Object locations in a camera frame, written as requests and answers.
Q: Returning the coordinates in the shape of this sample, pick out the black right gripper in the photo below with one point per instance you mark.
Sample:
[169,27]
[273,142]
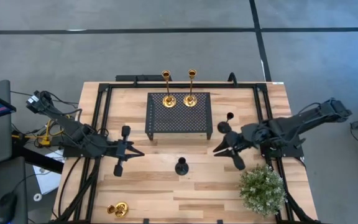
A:
[239,140]

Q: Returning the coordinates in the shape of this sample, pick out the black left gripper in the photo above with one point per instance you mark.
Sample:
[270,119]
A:
[121,151]

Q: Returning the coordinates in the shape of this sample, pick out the black candlestick holder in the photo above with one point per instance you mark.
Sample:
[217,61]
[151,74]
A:
[181,168]
[224,127]

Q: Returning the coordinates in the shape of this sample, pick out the short gold candlestick holder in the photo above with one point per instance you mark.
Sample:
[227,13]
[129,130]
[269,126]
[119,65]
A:
[121,209]

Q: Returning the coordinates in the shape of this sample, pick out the tall gold candlestick holder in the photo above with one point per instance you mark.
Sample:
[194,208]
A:
[169,101]
[190,100]

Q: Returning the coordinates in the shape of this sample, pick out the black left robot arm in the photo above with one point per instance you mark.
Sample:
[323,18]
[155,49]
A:
[73,127]

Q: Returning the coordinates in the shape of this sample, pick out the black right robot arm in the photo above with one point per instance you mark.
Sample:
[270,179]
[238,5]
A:
[297,124]

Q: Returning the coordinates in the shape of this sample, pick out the black perforated metal shelf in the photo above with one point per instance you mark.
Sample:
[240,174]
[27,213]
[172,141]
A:
[179,121]

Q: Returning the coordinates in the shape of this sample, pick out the green potted plant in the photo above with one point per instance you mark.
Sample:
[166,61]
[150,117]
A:
[261,189]

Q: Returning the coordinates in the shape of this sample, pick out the black flat box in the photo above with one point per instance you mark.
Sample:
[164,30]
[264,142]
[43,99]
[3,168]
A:
[148,77]

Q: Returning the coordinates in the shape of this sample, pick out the white paper sheet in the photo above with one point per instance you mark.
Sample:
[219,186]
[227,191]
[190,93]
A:
[47,182]

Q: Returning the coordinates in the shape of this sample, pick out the white tape roll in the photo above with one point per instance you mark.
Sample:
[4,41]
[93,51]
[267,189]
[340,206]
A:
[34,197]

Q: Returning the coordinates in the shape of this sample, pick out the dark computer desk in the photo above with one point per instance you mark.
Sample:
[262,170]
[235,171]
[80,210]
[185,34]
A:
[11,180]

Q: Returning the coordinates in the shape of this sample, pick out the black computer mouse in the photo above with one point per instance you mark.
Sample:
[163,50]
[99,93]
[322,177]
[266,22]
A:
[6,208]

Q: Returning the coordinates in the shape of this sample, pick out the black metal rig frame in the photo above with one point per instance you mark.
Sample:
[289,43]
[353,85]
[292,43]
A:
[135,85]

